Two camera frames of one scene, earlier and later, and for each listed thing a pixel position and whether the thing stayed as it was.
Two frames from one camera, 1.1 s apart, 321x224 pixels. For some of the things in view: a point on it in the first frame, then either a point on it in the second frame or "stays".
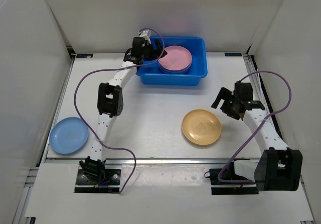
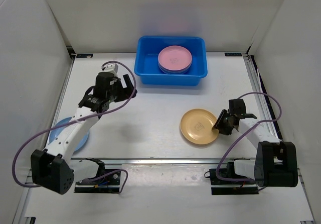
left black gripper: (154, 53) -> (128, 92)
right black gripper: (224, 93) -> (219, 124)
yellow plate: (201, 126) stays
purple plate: (175, 72) stays
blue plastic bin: (152, 74) stays
